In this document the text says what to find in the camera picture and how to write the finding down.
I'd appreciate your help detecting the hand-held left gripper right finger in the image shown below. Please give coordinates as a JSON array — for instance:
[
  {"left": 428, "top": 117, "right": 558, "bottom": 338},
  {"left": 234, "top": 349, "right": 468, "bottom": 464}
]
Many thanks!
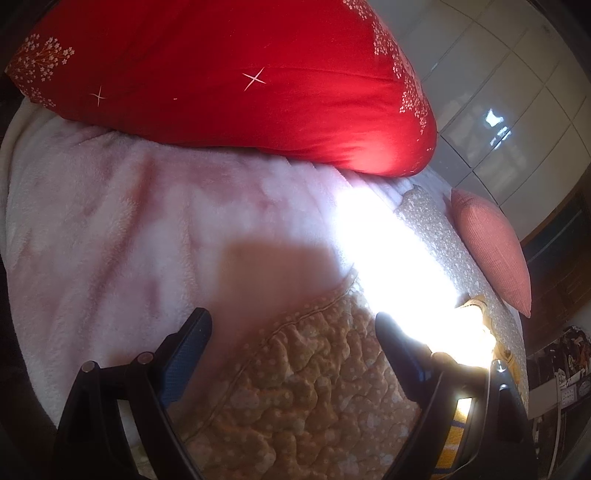
[{"left": 374, "top": 312, "right": 536, "bottom": 480}]

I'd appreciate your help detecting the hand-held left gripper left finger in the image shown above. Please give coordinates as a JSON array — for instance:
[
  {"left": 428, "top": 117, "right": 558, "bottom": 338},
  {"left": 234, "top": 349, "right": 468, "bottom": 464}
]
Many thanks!
[{"left": 54, "top": 308, "right": 213, "bottom": 480}]

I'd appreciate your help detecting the tan dotted quilted garment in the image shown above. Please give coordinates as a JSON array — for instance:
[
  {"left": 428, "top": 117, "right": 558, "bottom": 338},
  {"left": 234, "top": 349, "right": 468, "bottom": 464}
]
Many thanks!
[{"left": 178, "top": 265, "right": 527, "bottom": 480}]

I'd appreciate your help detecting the white dotted bed sheet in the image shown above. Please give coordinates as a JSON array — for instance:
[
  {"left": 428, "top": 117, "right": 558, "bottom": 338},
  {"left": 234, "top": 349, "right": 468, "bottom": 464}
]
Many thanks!
[{"left": 342, "top": 166, "right": 529, "bottom": 416}]

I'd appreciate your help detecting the pink fleece blanket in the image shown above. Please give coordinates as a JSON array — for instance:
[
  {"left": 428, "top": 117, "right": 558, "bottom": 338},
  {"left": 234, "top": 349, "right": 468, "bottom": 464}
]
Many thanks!
[{"left": 0, "top": 99, "right": 490, "bottom": 480}]

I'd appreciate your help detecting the pink ribbed cushion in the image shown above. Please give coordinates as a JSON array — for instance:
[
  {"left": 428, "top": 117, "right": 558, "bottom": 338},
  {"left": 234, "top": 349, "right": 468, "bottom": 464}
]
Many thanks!
[{"left": 450, "top": 187, "right": 533, "bottom": 318}]

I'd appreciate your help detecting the dark cluttered shelf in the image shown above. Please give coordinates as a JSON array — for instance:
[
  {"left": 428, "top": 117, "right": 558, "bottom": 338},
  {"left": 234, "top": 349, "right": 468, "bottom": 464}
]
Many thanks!
[{"left": 526, "top": 323, "right": 591, "bottom": 462}]

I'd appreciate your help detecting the red patterned pillow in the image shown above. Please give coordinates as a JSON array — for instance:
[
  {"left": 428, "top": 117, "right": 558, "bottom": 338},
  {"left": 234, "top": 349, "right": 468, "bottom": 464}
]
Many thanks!
[{"left": 6, "top": 0, "right": 438, "bottom": 177}]

